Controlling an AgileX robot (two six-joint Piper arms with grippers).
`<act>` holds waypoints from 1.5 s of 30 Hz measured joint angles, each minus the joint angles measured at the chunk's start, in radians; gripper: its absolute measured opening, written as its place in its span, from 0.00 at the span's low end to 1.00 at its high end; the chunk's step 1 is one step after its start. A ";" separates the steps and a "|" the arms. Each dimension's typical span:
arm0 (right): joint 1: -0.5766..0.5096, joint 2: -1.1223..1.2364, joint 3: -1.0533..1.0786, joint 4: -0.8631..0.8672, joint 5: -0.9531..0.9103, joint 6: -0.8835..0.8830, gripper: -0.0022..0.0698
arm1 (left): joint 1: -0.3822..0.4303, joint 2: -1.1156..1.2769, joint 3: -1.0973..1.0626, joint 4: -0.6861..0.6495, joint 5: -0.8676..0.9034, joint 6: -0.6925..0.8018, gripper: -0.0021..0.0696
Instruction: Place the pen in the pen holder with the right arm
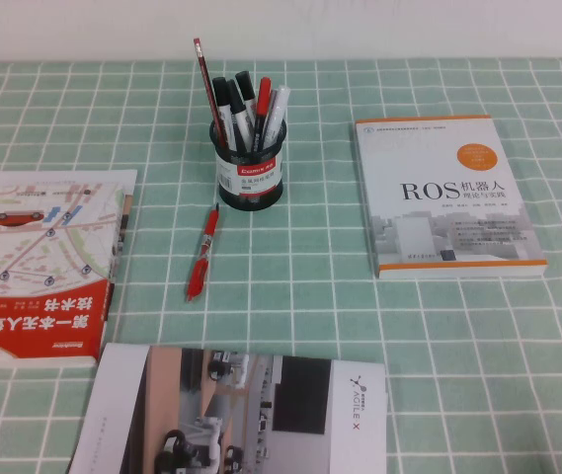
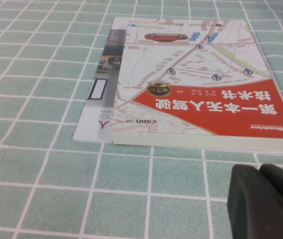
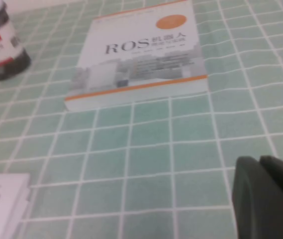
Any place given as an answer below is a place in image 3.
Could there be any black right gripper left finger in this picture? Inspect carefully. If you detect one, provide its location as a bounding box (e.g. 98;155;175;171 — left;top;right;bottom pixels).
232;156;283;239

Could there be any black pen holder white label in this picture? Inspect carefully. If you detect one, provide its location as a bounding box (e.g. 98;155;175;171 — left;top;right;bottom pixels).
0;0;32;82

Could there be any green checked tablecloth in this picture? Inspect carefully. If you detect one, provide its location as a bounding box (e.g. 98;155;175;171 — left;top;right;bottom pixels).
0;0;283;239

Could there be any white ROS book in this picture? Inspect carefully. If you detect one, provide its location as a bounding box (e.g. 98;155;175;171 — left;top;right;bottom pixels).
64;0;209;113

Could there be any white AgileX brochure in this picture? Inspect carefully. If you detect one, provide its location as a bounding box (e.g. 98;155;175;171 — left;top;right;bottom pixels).
0;173;31;239

